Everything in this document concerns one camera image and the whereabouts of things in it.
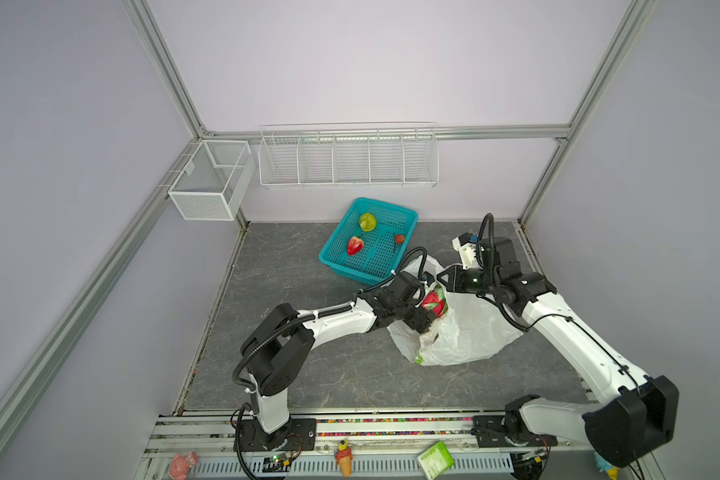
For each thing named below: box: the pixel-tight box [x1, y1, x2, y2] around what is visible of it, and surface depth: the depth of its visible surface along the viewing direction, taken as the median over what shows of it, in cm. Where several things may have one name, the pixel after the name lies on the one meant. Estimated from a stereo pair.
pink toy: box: [168, 450, 199, 480], surface depth 70 cm
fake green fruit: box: [359, 212, 377, 232], surface depth 117 cm
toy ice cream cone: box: [336, 438, 353, 477], surface depth 70 cm
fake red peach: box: [347, 236, 364, 256], surface depth 111 cm
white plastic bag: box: [388, 255, 523, 366], surface depth 77 cm
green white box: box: [417, 441, 455, 480], surface depth 70 cm
